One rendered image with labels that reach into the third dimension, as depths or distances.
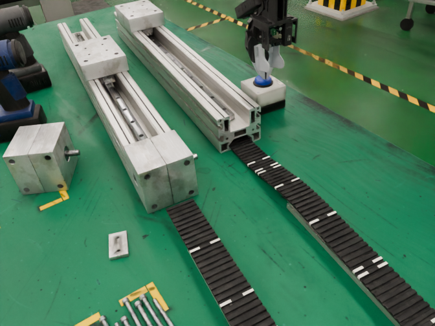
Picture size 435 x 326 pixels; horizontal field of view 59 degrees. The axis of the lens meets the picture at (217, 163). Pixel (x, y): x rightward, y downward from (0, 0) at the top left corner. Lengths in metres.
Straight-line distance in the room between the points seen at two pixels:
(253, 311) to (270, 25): 0.53
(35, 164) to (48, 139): 0.05
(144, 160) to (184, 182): 0.08
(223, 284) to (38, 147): 0.43
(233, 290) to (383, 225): 0.29
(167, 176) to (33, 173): 0.27
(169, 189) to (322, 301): 0.31
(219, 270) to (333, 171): 0.33
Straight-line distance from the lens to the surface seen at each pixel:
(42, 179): 0.80
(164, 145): 0.69
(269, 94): 0.91
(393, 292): 0.58
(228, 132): 0.79
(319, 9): 4.06
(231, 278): 0.56
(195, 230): 0.62
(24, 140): 0.81
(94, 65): 0.99
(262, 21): 0.83
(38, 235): 0.75
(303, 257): 0.63
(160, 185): 0.67
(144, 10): 1.30
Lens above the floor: 1.28
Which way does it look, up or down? 39 degrees down
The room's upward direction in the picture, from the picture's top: 5 degrees counter-clockwise
